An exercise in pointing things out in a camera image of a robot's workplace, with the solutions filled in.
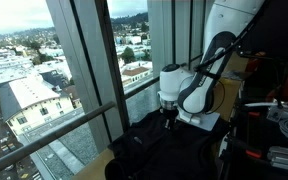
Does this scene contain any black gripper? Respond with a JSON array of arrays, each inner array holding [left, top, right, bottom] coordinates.
[[163, 109, 179, 129]]

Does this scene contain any black zip jumper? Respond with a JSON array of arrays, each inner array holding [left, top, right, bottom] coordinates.
[[105, 110, 229, 180]]

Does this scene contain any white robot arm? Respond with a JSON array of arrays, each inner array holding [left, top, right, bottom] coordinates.
[[158, 0, 266, 131]]

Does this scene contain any red black clamp upper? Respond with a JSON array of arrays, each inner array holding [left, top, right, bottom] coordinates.
[[226, 135, 263, 160]]

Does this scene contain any window handrail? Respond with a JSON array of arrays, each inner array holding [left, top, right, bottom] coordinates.
[[0, 101, 117, 171]]

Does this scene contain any aluminium rail upper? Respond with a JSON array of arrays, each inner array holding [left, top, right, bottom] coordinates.
[[267, 146, 288, 170]]

